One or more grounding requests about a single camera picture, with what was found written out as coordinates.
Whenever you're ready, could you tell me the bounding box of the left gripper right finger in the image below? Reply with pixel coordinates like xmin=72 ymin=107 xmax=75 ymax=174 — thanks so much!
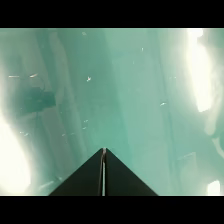
xmin=104 ymin=147 xmax=159 ymax=197

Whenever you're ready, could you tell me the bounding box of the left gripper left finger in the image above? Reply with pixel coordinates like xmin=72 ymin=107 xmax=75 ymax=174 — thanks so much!
xmin=48 ymin=147 xmax=104 ymax=197

